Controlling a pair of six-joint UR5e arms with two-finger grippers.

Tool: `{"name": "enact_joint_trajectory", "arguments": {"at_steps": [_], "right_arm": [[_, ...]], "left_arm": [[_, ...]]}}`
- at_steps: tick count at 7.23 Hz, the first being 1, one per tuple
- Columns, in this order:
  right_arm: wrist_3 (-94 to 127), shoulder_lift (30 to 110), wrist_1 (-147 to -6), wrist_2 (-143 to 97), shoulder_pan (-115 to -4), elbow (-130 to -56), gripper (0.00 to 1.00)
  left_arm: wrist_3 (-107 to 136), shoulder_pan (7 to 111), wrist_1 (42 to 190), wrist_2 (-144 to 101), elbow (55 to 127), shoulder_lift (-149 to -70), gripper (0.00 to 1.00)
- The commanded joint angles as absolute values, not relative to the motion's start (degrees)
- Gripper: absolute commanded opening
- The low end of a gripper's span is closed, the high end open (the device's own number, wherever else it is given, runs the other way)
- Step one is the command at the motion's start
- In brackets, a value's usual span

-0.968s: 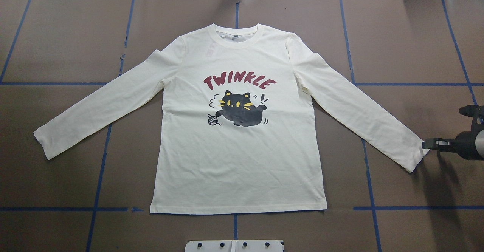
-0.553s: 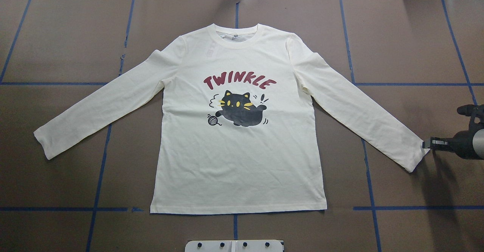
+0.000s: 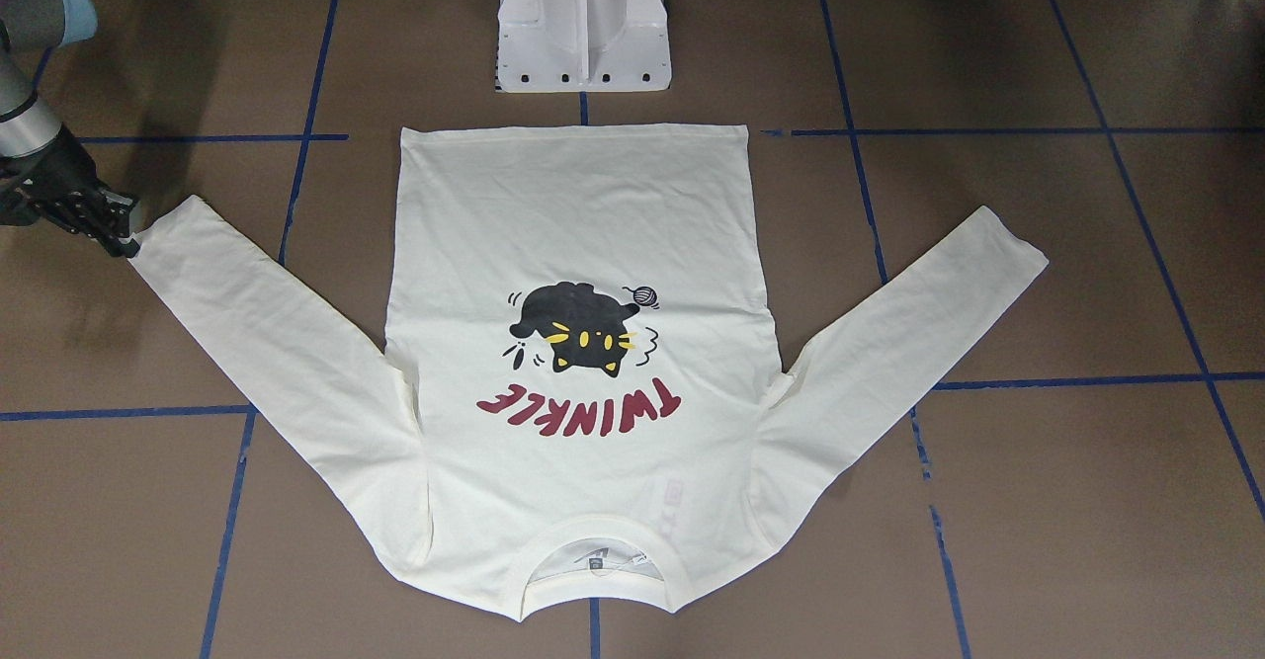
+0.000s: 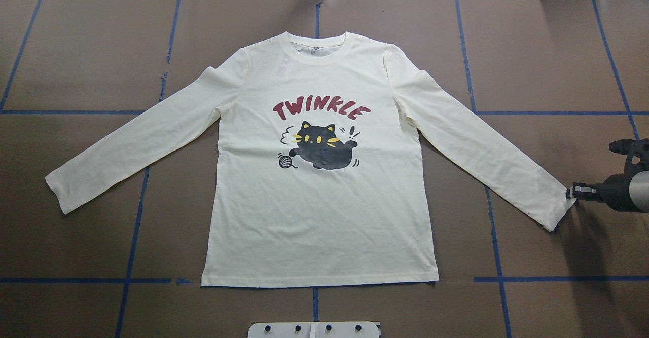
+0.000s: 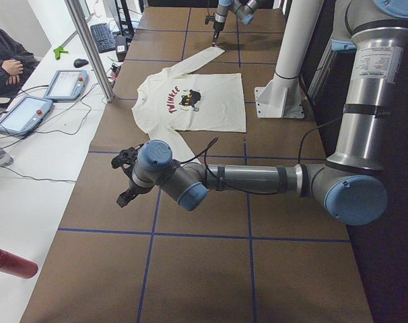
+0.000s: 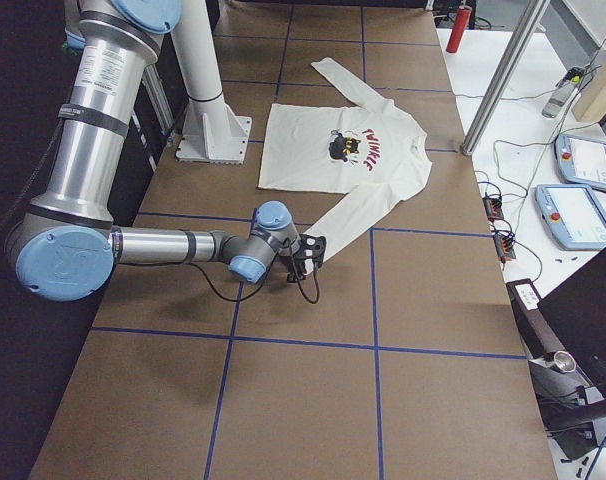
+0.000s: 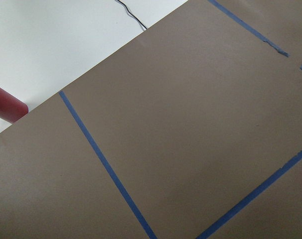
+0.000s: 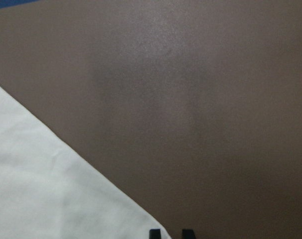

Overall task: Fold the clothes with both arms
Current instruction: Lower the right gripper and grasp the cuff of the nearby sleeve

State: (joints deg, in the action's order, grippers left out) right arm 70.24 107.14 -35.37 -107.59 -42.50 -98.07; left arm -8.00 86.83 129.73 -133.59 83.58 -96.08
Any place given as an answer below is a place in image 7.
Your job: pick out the red cylinder bottle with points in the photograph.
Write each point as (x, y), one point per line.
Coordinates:
(11, 108)

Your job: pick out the brown paper table cover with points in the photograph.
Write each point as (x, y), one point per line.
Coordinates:
(192, 130)

